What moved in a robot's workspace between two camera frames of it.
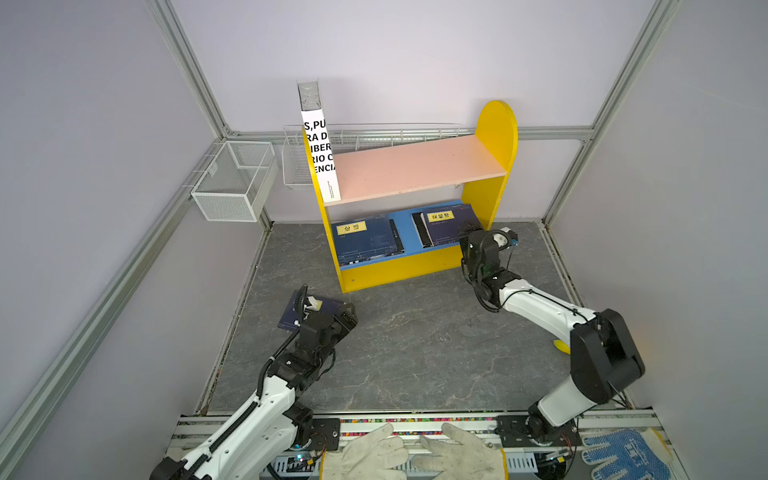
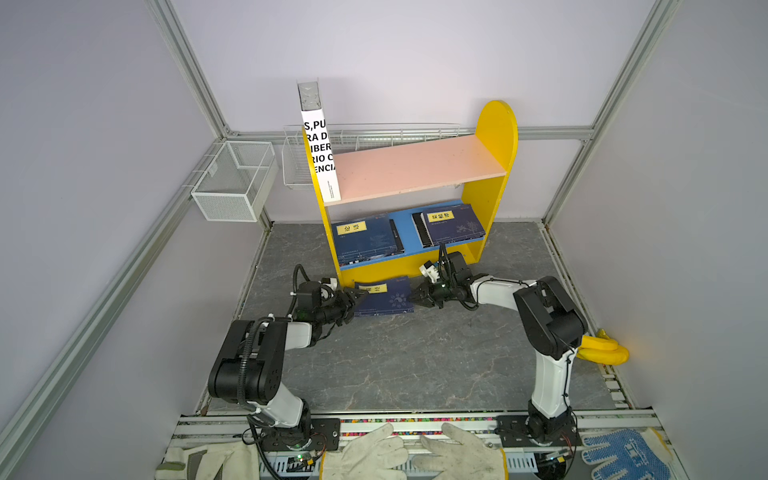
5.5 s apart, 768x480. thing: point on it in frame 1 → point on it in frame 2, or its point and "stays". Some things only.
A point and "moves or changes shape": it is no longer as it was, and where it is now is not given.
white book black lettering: (314, 125) stays
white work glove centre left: (374, 455) stays
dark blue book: (289, 317) moves or changes shape
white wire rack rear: (352, 137) stays
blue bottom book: (365, 239) stays
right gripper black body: (467, 246) → (439, 292)
